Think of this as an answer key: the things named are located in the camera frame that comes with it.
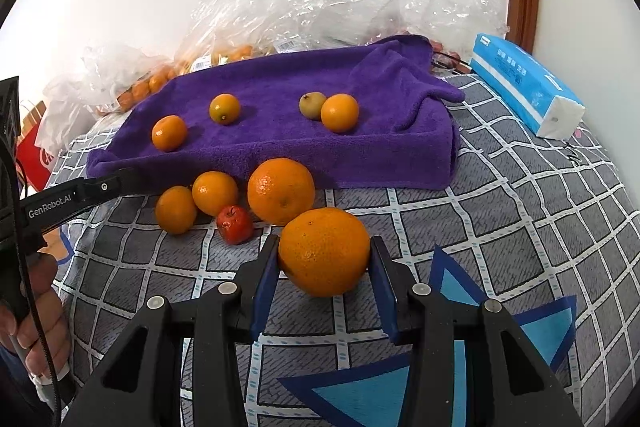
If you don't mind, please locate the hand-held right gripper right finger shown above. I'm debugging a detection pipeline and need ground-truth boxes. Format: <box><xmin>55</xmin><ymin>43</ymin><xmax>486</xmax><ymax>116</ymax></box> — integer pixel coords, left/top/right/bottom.
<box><xmin>369</xmin><ymin>236</ymin><xmax>586</xmax><ymax>427</ymax></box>

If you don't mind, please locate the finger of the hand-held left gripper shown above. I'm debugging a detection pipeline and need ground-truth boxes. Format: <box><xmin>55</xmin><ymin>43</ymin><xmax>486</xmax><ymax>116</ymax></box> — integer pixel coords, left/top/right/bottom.
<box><xmin>81</xmin><ymin>167</ymin><xmax>157</xmax><ymax>208</ymax></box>

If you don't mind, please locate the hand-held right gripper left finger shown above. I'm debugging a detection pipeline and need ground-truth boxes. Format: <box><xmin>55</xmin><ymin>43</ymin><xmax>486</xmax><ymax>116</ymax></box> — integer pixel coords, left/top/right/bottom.
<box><xmin>75</xmin><ymin>234</ymin><xmax>281</xmax><ymax>427</ymax></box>

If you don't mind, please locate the large orange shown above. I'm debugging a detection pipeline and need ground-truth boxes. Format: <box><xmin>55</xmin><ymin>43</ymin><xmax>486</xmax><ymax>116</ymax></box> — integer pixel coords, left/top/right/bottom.
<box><xmin>278</xmin><ymin>207</ymin><xmax>371</xmax><ymax>298</ymax></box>
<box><xmin>247</xmin><ymin>157</ymin><xmax>316</xmax><ymax>227</ymax></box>

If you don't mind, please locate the small red apple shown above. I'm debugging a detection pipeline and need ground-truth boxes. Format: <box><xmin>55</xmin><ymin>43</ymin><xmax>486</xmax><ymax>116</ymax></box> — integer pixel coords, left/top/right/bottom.
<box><xmin>216</xmin><ymin>205</ymin><xmax>254</xmax><ymax>245</ymax></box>

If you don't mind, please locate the yellowish small orange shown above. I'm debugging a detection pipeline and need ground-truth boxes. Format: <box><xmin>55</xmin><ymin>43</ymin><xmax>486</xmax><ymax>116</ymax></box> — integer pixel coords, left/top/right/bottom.
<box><xmin>209</xmin><ymin>93</ymin><xmax>241</xmax><ymax>126</ymax></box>

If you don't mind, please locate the purple towel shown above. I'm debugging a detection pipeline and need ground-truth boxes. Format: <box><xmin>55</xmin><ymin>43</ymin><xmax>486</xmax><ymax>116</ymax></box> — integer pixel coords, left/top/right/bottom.
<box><xmin>86</xmin><ymin>34</ymin><xmax>467</xmax><ymax>192</ymax></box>

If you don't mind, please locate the small green plum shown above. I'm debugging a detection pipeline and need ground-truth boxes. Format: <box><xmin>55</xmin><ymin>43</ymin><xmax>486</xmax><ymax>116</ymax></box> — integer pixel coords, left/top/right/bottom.
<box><xmin>299</xmin><ymin>92</ymin><xmax>327</xmax><ymax>122</ymax></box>

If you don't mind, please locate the person's left hand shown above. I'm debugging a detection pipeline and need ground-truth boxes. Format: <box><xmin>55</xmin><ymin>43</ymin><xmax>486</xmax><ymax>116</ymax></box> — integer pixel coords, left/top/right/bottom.
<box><xmin>0</xmin><ymin>252</ymin><xmax>73</xmax><ymax>388</ymax></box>

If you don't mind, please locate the red paper bag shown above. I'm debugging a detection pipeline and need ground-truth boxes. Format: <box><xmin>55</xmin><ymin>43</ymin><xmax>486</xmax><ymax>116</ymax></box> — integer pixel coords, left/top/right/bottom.
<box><xmin>15</xmin><ymin>122</ymin><xmax>66</xmax><ymax>192</ymax></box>

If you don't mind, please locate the white plastic bag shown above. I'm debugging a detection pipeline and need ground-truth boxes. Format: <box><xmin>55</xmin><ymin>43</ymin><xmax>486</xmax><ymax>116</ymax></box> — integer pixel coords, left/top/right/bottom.
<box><xmin>37</xmin><ymin>77</ymin><xmax>96</xmax><ymax>152</ymax></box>

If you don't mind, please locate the grey checkered star blanket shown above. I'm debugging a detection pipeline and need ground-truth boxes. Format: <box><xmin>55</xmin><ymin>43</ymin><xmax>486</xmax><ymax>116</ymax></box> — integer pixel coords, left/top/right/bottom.
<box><xmin>47</xmin><ymin>74</ymin><xmax>640</xmax><ymax>427</ymax></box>

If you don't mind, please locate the labelled clear bag of oranges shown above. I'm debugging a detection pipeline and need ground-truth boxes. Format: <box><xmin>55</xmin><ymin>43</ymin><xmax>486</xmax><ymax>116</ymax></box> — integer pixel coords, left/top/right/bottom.
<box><xmin>175</xmin><ymin>22</ymin><xmax>281</xmax><ymax>72</ymax></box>

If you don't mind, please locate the blue tissue pack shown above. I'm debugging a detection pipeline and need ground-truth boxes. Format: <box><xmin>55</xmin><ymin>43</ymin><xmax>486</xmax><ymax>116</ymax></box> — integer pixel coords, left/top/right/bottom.
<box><xmin>469</xmin><ymin>33</ymin><xmax>586</xmax><ymax>140</ymax></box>

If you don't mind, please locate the clear bag of red fruit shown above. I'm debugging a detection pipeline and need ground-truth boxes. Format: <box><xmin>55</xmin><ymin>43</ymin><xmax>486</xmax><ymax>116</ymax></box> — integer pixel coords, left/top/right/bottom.
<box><xmin>390</xmin><ymin>0</ymin><xmax>508</xmax><ymax>58</ymax></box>

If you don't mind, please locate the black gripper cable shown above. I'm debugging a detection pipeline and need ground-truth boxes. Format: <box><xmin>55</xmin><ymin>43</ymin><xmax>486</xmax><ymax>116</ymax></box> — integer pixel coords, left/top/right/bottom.
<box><xmin>10</xmin><ymin>147</ymin><xmax>63</xmax><ymax>423</ymax></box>

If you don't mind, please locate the thin black cable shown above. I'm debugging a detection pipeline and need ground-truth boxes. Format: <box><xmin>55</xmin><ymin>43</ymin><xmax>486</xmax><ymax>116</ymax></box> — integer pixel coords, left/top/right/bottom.
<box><xmin>430</xmin><ymin>49</ymin><xmax>473</xmax><ymax>75</ymax></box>

